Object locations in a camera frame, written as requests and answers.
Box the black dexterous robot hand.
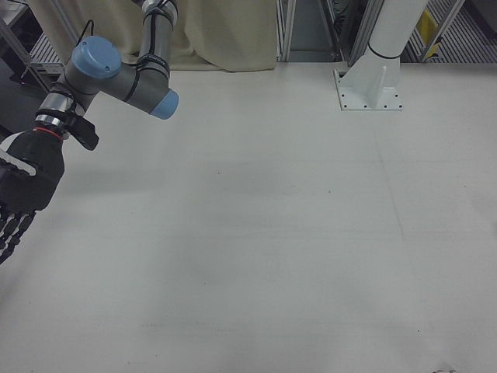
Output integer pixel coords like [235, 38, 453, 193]
[0, 131, 65, 266]

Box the grey metal shelf rack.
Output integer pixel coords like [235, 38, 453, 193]
[0, 0, 78, 89]

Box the beige curtain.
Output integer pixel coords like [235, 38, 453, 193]
[26, 0, 279, 73]

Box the yellow label tag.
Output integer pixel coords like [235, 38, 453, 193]
[415, 9, 440, 40]

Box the aluminium roller conveyor rack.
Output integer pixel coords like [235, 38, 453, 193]
[399, 0, 497, 64]

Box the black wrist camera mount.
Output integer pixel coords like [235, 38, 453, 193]
[64, 114, 100, 151]

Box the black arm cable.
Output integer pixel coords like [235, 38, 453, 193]
[77, 19, 96, 44]

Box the aluminium frame cabinet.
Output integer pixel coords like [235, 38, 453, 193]
[274, 0, 374, 63]

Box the white pedestal column with base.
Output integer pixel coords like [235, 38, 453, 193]
[333, 0, 403, 113]

